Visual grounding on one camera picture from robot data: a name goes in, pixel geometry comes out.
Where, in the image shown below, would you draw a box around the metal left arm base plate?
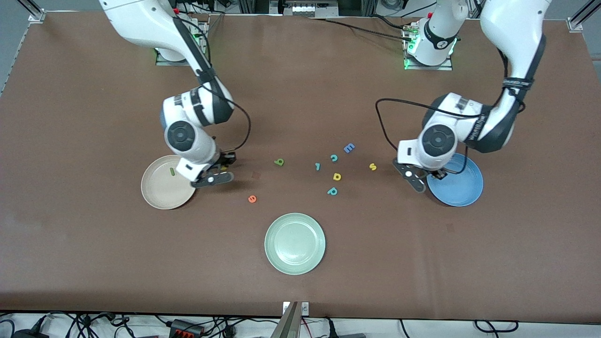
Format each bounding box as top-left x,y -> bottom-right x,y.
403,21 -> 454,71

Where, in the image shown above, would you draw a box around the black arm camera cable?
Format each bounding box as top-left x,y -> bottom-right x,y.
375,98 -> 486,175
202,80 -> 252,154

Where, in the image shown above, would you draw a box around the aluminium frame corner post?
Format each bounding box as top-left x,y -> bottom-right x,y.
567,0 -> 601,32
18,0 -> 46,23

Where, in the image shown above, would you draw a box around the brown table cover sheet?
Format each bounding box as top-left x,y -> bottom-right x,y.
0,10 -> 601,325

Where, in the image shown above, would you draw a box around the pale green plate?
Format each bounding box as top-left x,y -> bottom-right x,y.
264,213 -> 326,276

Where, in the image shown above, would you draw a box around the blue plate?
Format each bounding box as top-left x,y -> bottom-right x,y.
426,153 -> 484,207

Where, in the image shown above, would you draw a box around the beige brown plate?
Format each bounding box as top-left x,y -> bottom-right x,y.
141,155 -> 198,210

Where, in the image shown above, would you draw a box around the grey metal camera pole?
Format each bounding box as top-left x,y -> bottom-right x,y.
270,301 -> 302,338

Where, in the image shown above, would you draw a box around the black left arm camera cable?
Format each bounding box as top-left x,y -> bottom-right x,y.
375,98 -> 486,175

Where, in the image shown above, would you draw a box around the long black table cable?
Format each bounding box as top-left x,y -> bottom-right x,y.
308,16 -> 415,43

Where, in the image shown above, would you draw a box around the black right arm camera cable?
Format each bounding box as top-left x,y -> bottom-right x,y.
202,80 -> 252,154

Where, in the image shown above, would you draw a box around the black power strip red switches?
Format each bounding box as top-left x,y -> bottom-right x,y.
168,318 -> 205,338

